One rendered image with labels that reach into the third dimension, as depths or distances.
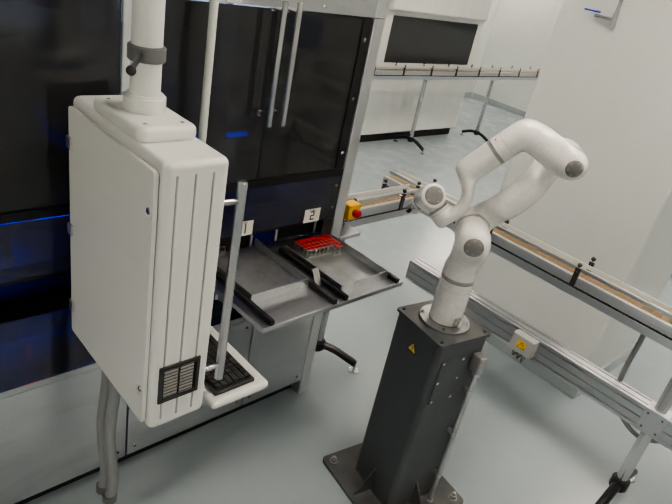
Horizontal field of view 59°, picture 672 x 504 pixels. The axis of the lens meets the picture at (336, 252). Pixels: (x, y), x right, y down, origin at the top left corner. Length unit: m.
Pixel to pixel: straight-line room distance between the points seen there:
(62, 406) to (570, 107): 2.72
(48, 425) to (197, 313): 0.94
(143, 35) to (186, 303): 0.62
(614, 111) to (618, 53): 0.27
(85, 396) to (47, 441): 0.19
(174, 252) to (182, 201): 0.13
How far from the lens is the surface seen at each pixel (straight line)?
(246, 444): 2.82
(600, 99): 3.37
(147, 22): 1.45
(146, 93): 1.48
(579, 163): 1.96
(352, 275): 2.36
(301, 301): 2.14
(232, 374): 1.86
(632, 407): 2.95
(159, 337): 1.52
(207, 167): 1.35
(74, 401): 2.32
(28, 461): 2.42
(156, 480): 2.67
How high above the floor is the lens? 2.01
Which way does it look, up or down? 27 degrees down
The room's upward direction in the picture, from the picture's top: 12 degrees clockwise
